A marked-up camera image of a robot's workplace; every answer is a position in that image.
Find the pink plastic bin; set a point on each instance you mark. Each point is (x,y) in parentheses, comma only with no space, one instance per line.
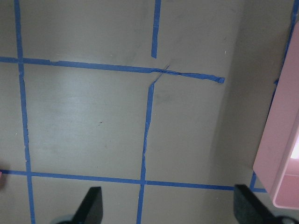
(277,160)

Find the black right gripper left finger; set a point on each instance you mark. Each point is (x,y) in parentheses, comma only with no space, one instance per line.
(90,210)

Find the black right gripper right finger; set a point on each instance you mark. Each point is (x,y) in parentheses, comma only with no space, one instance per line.
(248,209)

